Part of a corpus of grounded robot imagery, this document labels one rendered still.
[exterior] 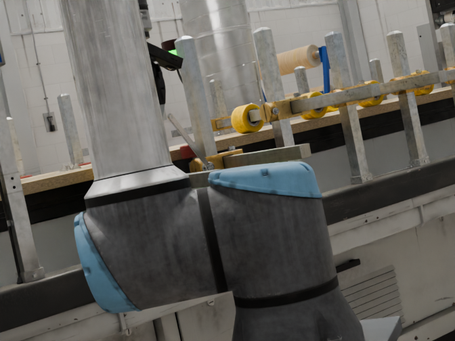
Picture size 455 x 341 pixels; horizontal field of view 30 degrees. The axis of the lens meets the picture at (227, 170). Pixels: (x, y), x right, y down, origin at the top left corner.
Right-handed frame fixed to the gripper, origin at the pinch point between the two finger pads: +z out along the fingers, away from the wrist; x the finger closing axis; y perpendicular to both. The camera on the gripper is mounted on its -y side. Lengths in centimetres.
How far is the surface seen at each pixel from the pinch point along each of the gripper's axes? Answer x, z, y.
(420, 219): -9, 43, -88
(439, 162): -4, 28, -96
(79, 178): -22.3, 9.2, 11.2
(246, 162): 3.1, 13.3, -19.3
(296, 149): 21.6, 12.0, -19.3
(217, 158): -5.6, 11.3, -17.7
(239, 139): -22.4, 8.3, -38.3
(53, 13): -734, -162, -357
